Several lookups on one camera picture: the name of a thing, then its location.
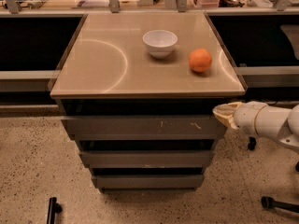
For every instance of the grey drawer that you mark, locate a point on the grey drawer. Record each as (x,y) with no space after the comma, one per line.
(86,128)
(147,181)
(146,159)

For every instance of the black caster leg lower left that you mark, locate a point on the black caster leg lower left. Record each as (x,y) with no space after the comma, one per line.
(54,208)

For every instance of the white bowl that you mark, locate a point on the white bowl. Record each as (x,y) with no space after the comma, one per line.
(159,43)

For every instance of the black chair leg with caster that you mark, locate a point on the black chair leg with caster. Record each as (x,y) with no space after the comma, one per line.
(252,144)

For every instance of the grey drawer cabinet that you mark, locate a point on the grey drawer cabinet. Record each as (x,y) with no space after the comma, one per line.
(108,72)

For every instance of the grey top drawer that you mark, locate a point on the grey top drawer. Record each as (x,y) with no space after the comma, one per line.
(86,128)

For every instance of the grey bottom drawer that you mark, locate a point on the grey bottom drawer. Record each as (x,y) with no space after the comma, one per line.
(147,181)

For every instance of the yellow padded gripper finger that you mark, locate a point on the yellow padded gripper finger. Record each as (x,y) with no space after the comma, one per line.
(225,114)

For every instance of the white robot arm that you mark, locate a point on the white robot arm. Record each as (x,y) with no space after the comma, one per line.
(257,119)

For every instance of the orange fruit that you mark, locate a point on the orange fruit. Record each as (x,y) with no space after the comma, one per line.
(200,60)

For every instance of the grey middle drawer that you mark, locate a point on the grey middle drawer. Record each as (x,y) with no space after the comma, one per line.
(146,159)

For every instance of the black caster leg lower right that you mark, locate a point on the black caster leg lower right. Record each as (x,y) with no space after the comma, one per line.
(270,203)

